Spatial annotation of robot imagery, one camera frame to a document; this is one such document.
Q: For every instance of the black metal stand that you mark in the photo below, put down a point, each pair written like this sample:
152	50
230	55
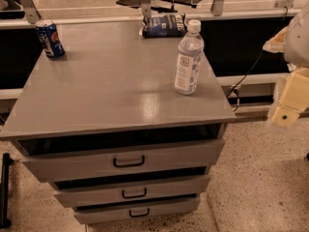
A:
7	161

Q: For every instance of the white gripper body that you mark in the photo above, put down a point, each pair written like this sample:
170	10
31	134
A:
297	43

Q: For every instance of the clear plastic water bottle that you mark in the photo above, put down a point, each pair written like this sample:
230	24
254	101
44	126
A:
190	52

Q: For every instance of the grey drawer cabinet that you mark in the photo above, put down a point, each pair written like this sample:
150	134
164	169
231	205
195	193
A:
113	89

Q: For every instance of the blue chip bag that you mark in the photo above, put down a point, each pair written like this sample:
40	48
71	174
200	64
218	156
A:
163	26

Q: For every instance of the middle grey drawer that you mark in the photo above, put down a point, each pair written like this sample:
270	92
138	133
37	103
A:
134	191

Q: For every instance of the grey drawer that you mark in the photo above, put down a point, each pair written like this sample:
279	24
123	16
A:
134	191
139	210
122	161

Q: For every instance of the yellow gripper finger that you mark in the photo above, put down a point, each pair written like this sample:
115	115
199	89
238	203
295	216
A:
276	43
291	98

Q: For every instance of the bottom grey drawer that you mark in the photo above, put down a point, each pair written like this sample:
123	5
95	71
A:
139	210

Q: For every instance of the top grey drawer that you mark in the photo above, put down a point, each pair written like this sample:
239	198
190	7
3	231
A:
122	161

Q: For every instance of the blue soda can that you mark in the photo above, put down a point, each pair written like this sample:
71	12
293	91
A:
48	36

